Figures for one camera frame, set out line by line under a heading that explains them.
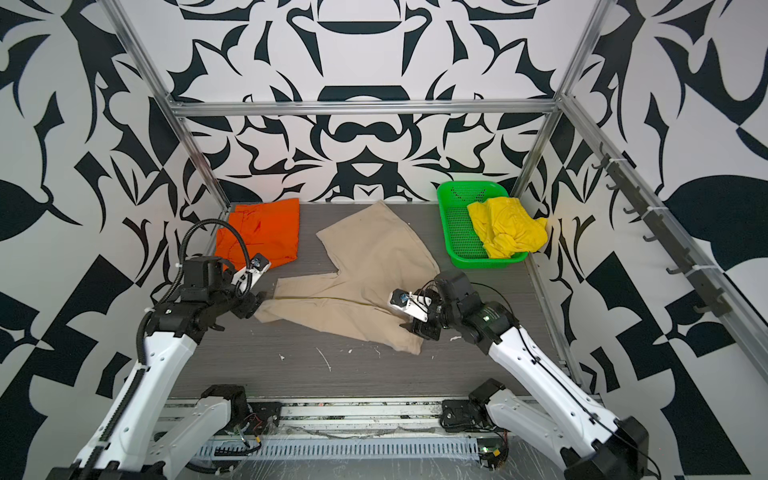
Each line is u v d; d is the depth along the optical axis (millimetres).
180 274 561
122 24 742
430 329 652
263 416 742
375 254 1020
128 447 389
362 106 892
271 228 1115
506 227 980
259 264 666
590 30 759
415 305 608
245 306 673
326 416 760
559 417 417
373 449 712
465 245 1022
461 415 746
